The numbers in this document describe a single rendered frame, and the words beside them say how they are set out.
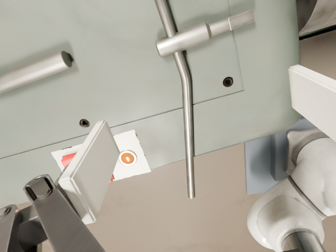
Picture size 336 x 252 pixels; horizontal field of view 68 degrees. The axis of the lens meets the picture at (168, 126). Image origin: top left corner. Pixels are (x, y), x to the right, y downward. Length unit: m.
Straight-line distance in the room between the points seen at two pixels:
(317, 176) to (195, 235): 1.70
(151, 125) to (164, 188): 1.69
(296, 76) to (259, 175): 0.93
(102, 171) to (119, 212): 2.08
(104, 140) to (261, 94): 0.24
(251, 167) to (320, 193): 0.31
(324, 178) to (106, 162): 0.72
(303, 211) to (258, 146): 0.30
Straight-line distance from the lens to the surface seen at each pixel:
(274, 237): 0.82
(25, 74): 0.35
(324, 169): 0.84
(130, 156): 0.38
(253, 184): 1.11
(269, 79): 0.35
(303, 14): 0.46
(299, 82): 0.17
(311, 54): 1.81
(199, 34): 0.30
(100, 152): 0.16
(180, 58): 0.31
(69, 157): 0.40
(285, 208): 0.83
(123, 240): 2.48
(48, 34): 0.35
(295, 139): 0.95
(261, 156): 1.03
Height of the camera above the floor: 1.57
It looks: 65 degrees down
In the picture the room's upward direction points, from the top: 179 degrees counter-clockwise
